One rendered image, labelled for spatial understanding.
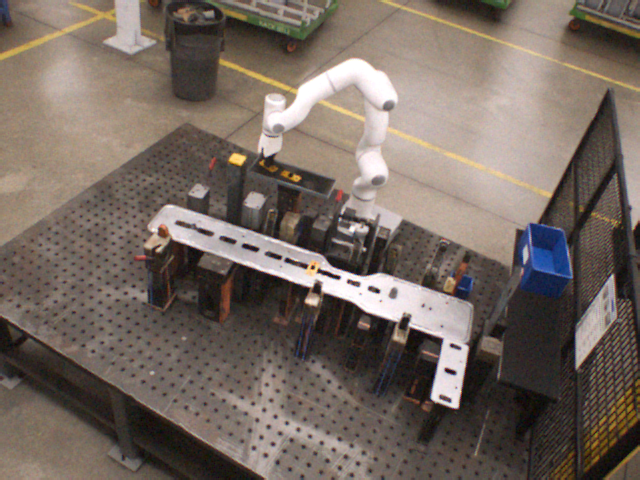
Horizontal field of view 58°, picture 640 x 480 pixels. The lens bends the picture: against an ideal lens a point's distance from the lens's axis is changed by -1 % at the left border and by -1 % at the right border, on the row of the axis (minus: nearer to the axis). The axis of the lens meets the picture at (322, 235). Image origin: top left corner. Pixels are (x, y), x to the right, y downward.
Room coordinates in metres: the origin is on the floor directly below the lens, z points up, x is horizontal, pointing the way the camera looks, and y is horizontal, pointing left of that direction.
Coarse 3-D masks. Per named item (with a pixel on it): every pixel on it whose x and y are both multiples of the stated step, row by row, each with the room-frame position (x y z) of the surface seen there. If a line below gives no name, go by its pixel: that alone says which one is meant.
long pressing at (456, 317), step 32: (224, 224) 1.82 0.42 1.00; (224, 256) 1.64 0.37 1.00; (256, 256) 1.67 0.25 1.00; (288, 256) 1.71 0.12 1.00; (320, 256) 1.74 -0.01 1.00; (352, 288) 1.60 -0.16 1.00; (384, 288) 1.63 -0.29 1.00; (416, 288) 1.67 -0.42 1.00; (416, 320) 1.50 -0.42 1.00; (448, 320) 1.53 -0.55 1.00
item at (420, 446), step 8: (448, 400) 1.18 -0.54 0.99; (432, 408) 1.17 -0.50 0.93; (440, 408) 1.15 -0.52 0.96; (448, 408) 1.15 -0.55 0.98; (432, 416) 1.16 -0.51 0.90; (440, 416) 1.16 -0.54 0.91; (424, 424) 1.18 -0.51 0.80; (432, 424) 1.17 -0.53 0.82; (416, 432) 1.20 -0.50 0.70; (424, 432) 1.16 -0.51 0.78; (432, 432) 1.16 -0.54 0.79; (416, 440) 1.16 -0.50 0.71; (424, 440) 1.16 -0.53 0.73; (416, 448) 1.13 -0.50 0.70; (424, 448) 1.14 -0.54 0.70
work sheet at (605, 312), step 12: (612, 276) 1.47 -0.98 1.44; (612, 288) 1.42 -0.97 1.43; (600, 300) 1.44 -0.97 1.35; (612, 300) 1.37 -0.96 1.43; (588, 312) 1.47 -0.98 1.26; (600, 312) 1.39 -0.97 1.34; (612, 312) 1.32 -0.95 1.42; (576, 324) 1.49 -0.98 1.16; (588, 324) 1.41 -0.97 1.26; (600, 324) 1.34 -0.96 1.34; (612, 324) 1.27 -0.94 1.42; (576, 336) 1.43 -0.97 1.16; (588, 336) 1.36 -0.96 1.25; (600, 336) 1.29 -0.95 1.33; (576, 348) 1.38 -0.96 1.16; (588, 348) 1.31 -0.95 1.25; (576, 360) 1.32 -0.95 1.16
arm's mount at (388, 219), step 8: (376, 208) 2.38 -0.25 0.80; (384, 208) 2.39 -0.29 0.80; (376, 216) 2.32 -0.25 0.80; (384, 216) 2.33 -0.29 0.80; (392, 216) 2.35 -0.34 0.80; (400, 216) 2.36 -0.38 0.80; (384, 224) 2.27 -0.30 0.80; (392, 224) 2.28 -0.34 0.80; (344, 232) 2.15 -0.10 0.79; (376, 232) 2.20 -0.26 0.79; (392, 232) 2.23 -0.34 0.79; (344, 240) 2.15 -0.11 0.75
